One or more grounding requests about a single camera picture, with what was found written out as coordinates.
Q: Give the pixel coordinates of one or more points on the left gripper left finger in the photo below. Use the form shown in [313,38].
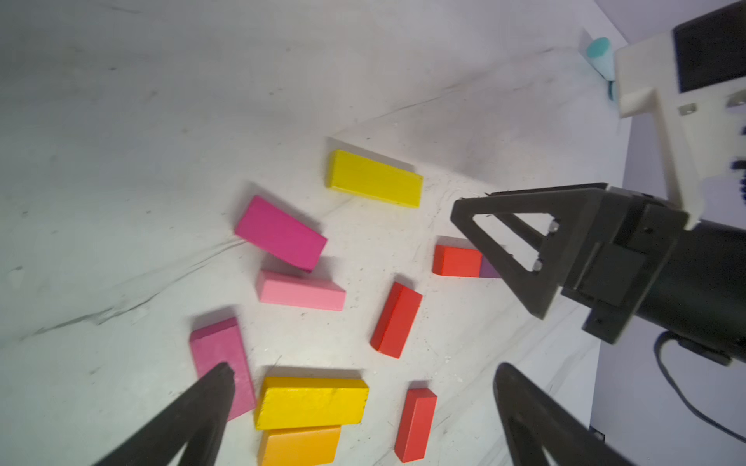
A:
[191,428]

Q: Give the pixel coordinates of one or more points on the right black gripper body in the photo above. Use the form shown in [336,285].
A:
[640,259]

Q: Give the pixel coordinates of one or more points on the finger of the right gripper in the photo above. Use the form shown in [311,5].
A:
[531,237]

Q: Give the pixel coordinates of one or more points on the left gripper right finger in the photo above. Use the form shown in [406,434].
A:
[536,426]

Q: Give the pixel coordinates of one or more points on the purple block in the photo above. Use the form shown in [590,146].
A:
[487,271]

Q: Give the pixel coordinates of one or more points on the red block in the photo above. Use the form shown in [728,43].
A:
[395,323]
[415,425]
[456,262]

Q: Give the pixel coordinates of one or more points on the magenta block lower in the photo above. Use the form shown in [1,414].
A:
[222,342]

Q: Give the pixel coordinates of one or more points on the magenta block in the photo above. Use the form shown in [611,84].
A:
[222,342]
[281,235]

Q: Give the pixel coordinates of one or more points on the yellow large block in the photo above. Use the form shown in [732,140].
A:
[289,403]

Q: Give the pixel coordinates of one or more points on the orange block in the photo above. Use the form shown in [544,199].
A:
[299,446]

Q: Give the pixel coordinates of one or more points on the light pink block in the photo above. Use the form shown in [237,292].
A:
[280,289]

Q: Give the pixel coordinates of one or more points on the teal scoop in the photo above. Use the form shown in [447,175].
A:
[600,55]

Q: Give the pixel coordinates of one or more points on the magenta block upper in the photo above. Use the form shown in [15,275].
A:
[281,235]

